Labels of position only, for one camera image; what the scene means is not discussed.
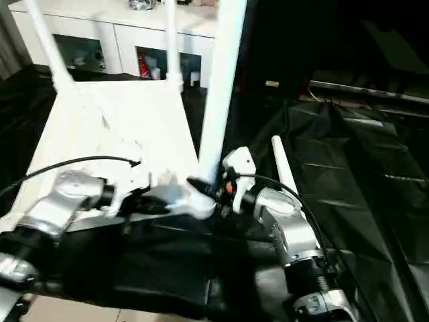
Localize white plastic table top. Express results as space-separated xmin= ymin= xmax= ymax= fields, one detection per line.
xmin=0 ymin=78 xmax=215 ymax=232

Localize white plastic table leg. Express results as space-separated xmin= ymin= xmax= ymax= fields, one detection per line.
xmin=25 ymin=0 xmax=75 ymax=89
xmin=165 ymin=0 xmax=184 ymax=92
xmin=198 ymin=0 xmax=249 ymax=189
xmin=271 ymin=135 xmax=298 ymax=193

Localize black left wrist camera cable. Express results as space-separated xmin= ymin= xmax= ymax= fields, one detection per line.
xmin=0 ymin=155 xmax=142 ymax=199

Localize dark metal rod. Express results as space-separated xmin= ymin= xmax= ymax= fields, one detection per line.
xmin=308 ymin=80 xmax=429 ymax=105

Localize black backdrop cloth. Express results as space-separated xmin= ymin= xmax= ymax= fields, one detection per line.
xmin=231 ymin=0 xmax=429 ymax=99

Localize white glass-door cabinet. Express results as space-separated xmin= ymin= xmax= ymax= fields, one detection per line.
xmin=8 ymin=0 xmax=219 ymax=89

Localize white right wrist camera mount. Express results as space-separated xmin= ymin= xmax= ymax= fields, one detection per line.
xmin=221 ymin=146 xmax=257 ymax=213

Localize black table mat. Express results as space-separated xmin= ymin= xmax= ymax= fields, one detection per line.
xmin=0 ymin=63 xmax=429 ymax=322

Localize grey window curtain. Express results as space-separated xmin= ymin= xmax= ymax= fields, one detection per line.
xmin=0 ymin=0 xmax=34 ymax=80

